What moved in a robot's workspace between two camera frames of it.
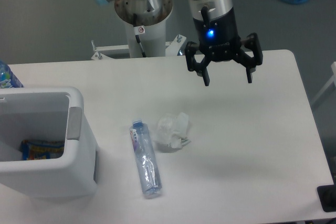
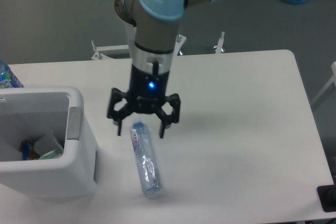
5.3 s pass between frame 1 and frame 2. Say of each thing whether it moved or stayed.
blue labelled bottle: stayed
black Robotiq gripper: moved
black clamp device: stayed
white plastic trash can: stayed
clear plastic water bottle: stayed
